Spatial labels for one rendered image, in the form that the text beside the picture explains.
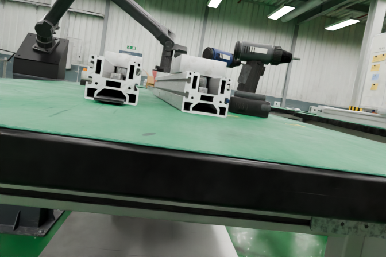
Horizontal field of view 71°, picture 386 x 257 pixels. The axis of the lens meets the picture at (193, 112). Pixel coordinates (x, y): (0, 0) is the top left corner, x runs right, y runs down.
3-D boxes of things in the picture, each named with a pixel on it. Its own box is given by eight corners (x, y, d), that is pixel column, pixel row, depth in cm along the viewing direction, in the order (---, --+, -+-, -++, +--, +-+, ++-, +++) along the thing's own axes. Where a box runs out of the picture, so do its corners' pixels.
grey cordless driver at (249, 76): (223, 110, 88) (235, 42, 87) (285, 120, 87) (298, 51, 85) (224, 111, 81) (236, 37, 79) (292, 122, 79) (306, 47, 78)
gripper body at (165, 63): (175, 72, 139) (177, 58, 138) (155, 69, 136) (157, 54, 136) (173, 73, 145) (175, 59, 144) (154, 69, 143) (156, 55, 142)
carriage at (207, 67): (168, 82, 78) (172, 59, 78) (205, 89, 81) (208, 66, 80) (177, 83, 63) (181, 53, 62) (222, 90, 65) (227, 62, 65)
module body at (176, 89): (153, 94, 134) (155, 77, 133) (172, 97, 136) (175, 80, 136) (181, 111, 56) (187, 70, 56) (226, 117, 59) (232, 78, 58)
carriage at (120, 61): (107, 74, 98) (109, 55, 97) (138, 79, 101) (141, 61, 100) (102, 73, 82) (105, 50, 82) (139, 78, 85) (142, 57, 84)
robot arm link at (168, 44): (167, 30, 136) (165, 41, 130) (190, 35, 137) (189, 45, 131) (164, 50, 145) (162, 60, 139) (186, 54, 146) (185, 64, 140)
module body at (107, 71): (112, 88, 130) (115, 70, 129) (134, 91, 132) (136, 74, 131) (83, 98, 52) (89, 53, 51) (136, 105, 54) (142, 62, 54)
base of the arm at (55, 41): (43, 37, 145) (31, 50, 137) (41, 23, 139) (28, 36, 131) (60, 41, 146) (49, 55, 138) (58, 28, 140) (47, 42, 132)
